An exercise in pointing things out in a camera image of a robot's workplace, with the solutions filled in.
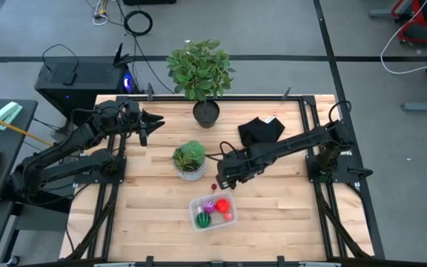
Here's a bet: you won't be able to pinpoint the mint green stapler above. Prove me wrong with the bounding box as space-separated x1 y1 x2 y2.
0 101 24 131

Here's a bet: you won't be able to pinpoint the black cloth with white tag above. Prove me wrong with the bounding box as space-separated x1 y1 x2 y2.
237 115 286 149

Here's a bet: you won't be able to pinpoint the long white cable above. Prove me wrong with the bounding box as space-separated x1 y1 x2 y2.
380 0 427 75

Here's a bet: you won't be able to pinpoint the red framed chair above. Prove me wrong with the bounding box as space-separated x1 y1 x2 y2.
391 0 427 45

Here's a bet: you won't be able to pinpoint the coiled black cable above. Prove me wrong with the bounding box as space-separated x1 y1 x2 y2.
123 10 154 37

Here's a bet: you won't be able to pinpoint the black computer tower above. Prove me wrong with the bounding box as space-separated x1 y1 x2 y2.
34 55 140 119

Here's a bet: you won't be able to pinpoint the leafy plant in black pot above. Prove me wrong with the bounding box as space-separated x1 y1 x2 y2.
165 39 236 130

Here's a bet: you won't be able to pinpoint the red toy apple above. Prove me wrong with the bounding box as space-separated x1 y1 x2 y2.
214 198 232 214

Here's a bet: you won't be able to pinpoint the clear plastic tupperware container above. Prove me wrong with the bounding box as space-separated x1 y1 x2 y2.
188 191 239 233

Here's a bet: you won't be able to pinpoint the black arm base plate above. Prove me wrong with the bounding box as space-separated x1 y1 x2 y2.
305 154 374 183
73 155 128 185

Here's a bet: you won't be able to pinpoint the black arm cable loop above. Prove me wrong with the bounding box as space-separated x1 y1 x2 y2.
328 99 352 123

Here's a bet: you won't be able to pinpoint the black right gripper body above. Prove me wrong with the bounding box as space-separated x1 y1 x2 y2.
216 148 255 183

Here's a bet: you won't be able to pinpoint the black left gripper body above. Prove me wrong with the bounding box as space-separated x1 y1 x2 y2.
123 100 150 148

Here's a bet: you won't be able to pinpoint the black wifi antennas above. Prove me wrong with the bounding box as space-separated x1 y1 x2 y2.
112 42 136 68

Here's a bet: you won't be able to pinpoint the black aluminium table frame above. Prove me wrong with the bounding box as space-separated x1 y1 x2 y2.
60 94 376 260

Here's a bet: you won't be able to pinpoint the small black box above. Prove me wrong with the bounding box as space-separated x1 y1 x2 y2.
61 70 78 86

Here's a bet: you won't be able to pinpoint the succulent in white patterned pot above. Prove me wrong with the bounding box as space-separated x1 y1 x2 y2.
171 139 208 182

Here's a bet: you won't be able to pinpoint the green striped toy watermelon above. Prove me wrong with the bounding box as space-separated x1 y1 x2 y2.
194 211 213 229

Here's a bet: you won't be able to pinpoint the white and yellow cable bundle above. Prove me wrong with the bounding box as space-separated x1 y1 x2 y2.
85 0 125 27

